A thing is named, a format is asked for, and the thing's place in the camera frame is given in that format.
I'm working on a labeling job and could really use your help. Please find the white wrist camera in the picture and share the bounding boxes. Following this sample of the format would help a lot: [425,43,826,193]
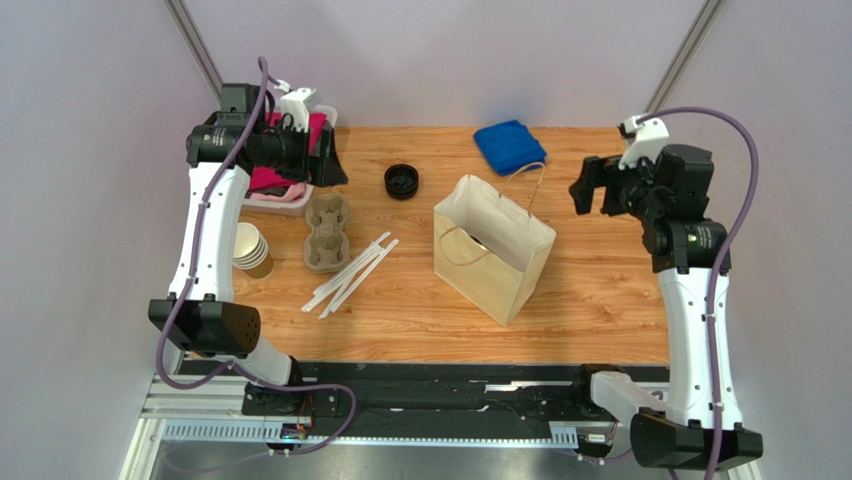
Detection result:
[274,81,321,132]
[618,115,669,171]

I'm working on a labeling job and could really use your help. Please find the stack of paper cups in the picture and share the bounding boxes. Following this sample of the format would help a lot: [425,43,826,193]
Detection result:
[232,222,274,279]

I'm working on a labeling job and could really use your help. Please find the cardboard cup carrier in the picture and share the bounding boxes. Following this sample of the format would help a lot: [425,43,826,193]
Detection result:
[303,193,351,274]

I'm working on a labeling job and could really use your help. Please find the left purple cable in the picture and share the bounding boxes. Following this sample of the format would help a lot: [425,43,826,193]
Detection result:
[154,55,358,458]

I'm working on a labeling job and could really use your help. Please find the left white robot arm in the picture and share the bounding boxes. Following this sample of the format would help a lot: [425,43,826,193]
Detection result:
[148,83,348,388]

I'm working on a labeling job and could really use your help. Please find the beige paper bag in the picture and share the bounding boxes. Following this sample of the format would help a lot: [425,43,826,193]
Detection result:
[433,162,557,327]

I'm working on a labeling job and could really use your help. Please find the blue folded cloth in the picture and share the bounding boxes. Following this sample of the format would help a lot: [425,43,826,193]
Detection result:
[473,120,547,176]

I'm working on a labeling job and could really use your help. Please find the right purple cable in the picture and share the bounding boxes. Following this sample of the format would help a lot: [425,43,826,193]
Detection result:
[585,106,761,480]

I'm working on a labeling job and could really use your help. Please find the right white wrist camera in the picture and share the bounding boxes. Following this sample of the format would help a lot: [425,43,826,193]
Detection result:
[618,115,669,171]

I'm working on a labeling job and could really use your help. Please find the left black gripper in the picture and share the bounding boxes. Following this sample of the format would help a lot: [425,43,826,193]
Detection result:
[255,120,349,188]

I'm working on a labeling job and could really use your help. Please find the aluminium frame rail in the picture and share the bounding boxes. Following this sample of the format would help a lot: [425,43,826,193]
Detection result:
[119,372,762,480]

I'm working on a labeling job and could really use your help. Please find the single black cup lid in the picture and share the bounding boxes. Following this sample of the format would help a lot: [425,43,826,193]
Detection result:
[467,233,488,249]

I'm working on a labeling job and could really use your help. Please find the white plastic basket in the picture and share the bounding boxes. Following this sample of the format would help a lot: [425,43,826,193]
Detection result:
[242,104,338,217]

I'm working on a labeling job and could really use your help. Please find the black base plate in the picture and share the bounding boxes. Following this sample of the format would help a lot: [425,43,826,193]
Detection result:
[240,361,671,441]

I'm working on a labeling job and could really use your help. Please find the magenta folded cloth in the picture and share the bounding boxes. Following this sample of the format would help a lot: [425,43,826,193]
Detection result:
[248,110,328,192]

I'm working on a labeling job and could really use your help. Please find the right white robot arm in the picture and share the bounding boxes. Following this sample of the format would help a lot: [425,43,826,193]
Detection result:
[569,144,764,472]

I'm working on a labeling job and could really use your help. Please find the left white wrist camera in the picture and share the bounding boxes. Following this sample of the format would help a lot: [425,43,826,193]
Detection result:
[274,81,321,132]

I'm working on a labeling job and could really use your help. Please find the white wrapped straw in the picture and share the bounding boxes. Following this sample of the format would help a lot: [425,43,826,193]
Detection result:
[318,278,351,320]
[331,239,399,314]
[301,231,391,312]
[313,244,382,302]

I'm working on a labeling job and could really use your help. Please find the purple cable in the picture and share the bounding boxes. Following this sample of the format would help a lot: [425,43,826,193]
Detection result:
[154,55,358,458]
[585,106,761,480]

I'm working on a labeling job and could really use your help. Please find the stack of black lids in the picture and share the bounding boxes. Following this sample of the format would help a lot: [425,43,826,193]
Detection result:
[384,164,419,200]

